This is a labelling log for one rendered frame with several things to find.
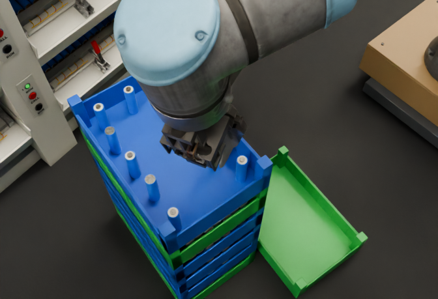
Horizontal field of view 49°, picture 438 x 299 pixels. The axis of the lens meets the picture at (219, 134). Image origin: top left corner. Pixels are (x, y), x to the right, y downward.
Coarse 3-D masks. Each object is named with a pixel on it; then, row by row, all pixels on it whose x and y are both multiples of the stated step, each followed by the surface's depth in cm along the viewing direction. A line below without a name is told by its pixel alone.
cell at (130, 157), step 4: (128, 152) 76; (132, 152) 76; (124, 156) 76; (128, 156) 76; (132, 156) 76; (128, 160) 76; (132, 160) 76; (136, 160) 77; (128, 164) 77; (132, 164) 77; (136, 164) 78; (128, 168) 78; (132, 168) 78; (136, 168) 78; (132, 172) 79; (136, 172) 79; (140, 172) 81; (132, 176) 80; (136, 176) 80
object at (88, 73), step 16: (112, 16) 128; (96, 32) 126; (112, 32) 128; (80, 48) 123; (96, 48) 120; (112, 48) 128; (48, 64) 121; (64, 64) 120; (80, 64) 124; (96, 64) 125; (112, 64) 127; (48, 80) 118; (64, 80) 122; (80, 80) 123; (96, 80) 124; (64, 96) 120; (80, 96) 122; (64, 112) 120
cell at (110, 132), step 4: (108, 128) 79; (112, 128) 79; (104, 132) 78; (108, 132) 78; (112, 132) 78; (116, 132) 79; (108, 136) 78; (112, 136) 78; (116, 136) 79; (108, 140) 79; (112, 140) 79; (116, 140) 80; (112, 144) 80; (116, 144) 81; (120, 144) 82; (112, 148) 81; (116, 148) 81; (120, 148) 82; (112, 152) 83; (116, 152) 83; (120, 152) 83
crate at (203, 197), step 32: (96, 96) 84; (96, 128) 86; (128, 128) 86; (160, 128) 86; (160, 160) 83; (256, 160) 78; (128, 192) 74; (160, 192) 80; (192, 192) 80; (224, 192) 80; (256, 192) 79; (160, 224) 77; (192, 224) 71
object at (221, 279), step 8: (120, 216) 120; (136, 240) 117; (144, 248) 110; (248, 256) 109; (240, 264) 108; (160, 272) 107; (232, 272) 109; (216, 280) 107; (224, 280) 110; (168, 288) 111; (208, 288) 106; (216, 288) 111; (176, 296) 105; (200, 296) 107
